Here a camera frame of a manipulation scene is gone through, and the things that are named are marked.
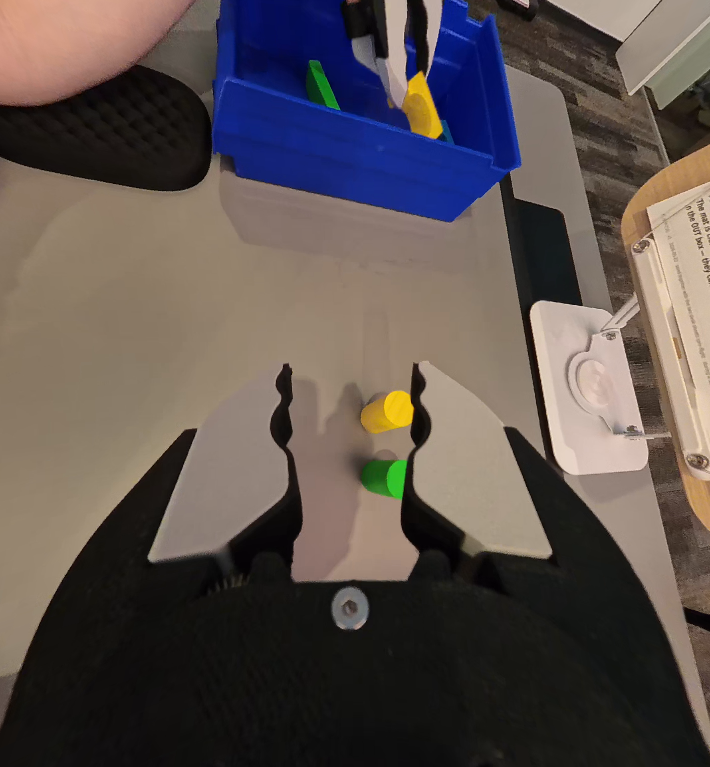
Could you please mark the person's left forearm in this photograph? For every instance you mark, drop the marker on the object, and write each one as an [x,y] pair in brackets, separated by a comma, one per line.
[43,42]

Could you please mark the black quilted armrest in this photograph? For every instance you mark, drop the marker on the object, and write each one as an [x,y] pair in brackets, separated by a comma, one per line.
[103,138]

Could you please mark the green cylinder block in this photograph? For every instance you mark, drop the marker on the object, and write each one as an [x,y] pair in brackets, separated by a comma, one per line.
[382,476]

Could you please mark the blue plastic bin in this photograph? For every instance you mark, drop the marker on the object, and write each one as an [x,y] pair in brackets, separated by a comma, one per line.
[361,174]

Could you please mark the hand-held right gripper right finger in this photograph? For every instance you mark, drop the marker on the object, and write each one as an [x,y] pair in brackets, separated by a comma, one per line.
[475,485]

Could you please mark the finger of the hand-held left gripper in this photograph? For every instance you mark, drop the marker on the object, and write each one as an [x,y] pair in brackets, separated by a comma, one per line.
[434,30]
[398,54]

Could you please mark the blue arch block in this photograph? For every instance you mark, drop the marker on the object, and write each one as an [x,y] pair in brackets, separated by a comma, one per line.
[446,133]

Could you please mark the green wooden block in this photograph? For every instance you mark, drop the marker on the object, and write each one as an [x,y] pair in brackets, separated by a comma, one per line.
[322,90]

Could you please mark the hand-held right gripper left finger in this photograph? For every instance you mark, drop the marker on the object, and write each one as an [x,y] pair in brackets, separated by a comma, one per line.
[229,479]

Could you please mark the yellow cylinder block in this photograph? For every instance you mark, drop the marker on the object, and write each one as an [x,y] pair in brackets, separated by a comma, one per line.
[391,410]

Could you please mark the yellow arch block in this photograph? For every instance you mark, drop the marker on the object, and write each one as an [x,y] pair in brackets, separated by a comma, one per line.
[424,114]

